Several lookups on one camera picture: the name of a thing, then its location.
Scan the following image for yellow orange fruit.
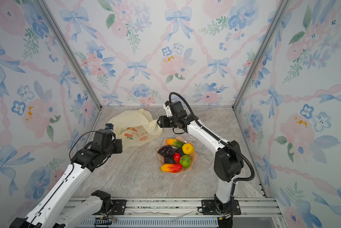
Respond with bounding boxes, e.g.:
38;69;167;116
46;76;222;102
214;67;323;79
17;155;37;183
182;143;195;155

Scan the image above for yellow plastic bag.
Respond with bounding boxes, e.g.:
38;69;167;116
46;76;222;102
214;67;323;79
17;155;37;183
109;109;162;149

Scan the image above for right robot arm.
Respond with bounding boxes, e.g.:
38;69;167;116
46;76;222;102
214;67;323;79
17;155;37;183
157;101;244;215

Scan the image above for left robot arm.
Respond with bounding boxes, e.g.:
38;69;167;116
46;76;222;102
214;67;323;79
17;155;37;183
10;123;123;228

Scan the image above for green-orange mango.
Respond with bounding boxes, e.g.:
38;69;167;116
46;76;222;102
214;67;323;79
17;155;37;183
166;138;185;148

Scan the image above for purple grape bunch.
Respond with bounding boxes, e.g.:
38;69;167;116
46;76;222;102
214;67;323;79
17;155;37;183
157;145;177;158

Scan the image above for red apple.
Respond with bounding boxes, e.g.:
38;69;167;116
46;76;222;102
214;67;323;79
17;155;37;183
173;153;181;164

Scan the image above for dark avocado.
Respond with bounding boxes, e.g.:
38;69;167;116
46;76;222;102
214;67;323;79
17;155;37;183
164;156;176;164

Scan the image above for pink scalloped fruit plate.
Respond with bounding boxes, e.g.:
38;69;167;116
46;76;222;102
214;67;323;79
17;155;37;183
157;136;198;173

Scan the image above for green custard apple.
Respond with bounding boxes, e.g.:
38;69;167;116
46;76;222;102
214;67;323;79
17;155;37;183
180;155;191;168

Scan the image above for red-yellow mango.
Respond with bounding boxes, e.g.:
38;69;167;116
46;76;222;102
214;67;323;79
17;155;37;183
161;163;183;173

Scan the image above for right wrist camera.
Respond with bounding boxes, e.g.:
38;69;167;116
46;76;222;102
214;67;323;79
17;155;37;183
163;101;173;117

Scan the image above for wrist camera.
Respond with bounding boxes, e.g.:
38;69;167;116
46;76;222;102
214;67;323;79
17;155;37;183
105;123;114;130
163;101;173;117

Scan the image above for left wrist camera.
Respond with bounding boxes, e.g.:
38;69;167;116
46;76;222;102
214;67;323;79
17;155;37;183
105;123;114;130

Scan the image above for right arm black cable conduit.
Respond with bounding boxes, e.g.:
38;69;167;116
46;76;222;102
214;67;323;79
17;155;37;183
169;92;256;197

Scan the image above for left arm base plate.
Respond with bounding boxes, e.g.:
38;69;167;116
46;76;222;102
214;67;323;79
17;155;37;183
109;199;127;216

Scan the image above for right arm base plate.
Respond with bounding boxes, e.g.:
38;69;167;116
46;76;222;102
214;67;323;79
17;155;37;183
198;198;241;216

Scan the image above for left aluminium corner post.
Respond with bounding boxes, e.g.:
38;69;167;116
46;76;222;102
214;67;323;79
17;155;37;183
34;0;102;110

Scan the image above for aluminium corner post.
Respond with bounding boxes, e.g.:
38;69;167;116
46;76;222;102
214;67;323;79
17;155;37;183
34;0;102;110
232;0;290;111

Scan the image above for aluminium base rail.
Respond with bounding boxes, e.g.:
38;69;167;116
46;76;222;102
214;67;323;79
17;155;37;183
39;197;288;228

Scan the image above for right aluminium corner post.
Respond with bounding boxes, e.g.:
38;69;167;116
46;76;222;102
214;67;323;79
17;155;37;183
232;0;290;111

